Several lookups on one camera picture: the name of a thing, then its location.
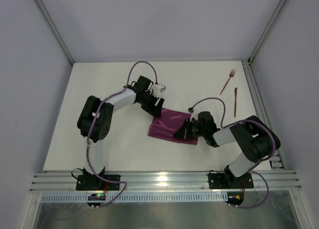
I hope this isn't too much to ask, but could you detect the controller board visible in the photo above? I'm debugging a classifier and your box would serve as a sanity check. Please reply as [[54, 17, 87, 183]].
[[87, 193, 106, 208], [226, 194, 244, 207]]

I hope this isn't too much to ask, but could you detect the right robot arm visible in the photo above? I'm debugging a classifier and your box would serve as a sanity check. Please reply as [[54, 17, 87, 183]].
[[173, 111, 281, 188]]

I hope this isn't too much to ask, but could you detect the purple satin napkin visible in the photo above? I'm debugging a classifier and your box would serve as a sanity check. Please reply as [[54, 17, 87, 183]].
[[148, 108, 198, 145]]

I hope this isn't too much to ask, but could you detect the right controller board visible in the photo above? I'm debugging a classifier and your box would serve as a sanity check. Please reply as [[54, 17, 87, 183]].
[[226, 194, 244, 207]]

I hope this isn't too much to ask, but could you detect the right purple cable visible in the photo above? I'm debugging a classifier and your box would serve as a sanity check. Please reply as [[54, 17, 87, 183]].
[[193, 97, 278, 210]]

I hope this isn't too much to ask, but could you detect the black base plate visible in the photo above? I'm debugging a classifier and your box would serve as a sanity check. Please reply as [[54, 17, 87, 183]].
[[76, 174, 120, 191], [207, 170, 254, 189]]

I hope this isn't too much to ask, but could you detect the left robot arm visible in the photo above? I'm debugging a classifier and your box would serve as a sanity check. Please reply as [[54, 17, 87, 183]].
[[77, 76, 166, 156]]

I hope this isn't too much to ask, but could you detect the slotted grey cable duct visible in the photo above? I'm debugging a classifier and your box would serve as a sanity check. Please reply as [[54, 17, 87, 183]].
[[40, 191, 228, 204]]

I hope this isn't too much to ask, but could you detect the right aluminium frame post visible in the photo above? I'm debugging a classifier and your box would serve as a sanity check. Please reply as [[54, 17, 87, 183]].
[[248, 0, 290, 64]]

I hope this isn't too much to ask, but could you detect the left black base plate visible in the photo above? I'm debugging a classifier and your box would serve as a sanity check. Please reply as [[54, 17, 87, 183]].
[[76, 174, 120, 191]]

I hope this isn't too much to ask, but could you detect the aluminium rail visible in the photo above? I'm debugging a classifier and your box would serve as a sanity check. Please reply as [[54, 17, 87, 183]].
[[29, 170, 302, 193], [241, 60, 286, 170]]

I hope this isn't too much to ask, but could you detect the right side aluminium rail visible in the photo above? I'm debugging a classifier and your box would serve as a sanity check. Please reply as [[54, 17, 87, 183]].
[[241, 60, 286, 170]]

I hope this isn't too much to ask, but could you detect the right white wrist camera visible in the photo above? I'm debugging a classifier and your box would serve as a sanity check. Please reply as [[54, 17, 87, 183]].
[[188, 107, 198, 119]]

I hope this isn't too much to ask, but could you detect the aluminium front rail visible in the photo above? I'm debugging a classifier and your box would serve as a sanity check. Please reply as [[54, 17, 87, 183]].
[[29, 170, 302, 193]]

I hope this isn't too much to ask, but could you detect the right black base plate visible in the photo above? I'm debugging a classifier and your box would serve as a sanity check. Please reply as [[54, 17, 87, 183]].
[[207, 170, 254, 189]]

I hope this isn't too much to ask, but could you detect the left aluminium frame post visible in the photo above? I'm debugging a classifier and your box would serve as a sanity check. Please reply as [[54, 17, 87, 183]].
[[33, 0, 75, 66]]

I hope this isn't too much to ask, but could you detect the left controller board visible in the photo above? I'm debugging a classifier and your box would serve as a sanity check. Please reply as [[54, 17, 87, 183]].
[[87, 193, 106, 208]]

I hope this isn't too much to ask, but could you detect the aluminium frame post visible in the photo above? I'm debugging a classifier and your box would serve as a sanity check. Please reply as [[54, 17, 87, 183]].
[[33, 0, 75, 66], [248, 0, 290, 64]]

